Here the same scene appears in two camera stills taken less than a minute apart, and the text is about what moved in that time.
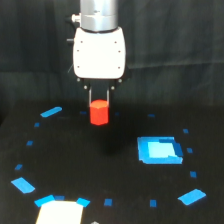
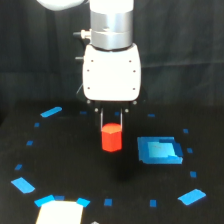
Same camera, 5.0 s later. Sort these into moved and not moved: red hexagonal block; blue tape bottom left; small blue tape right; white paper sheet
Moved: red hexagonal block
Not moved: small blue tape right; white paper sheet; blue tape bottom left
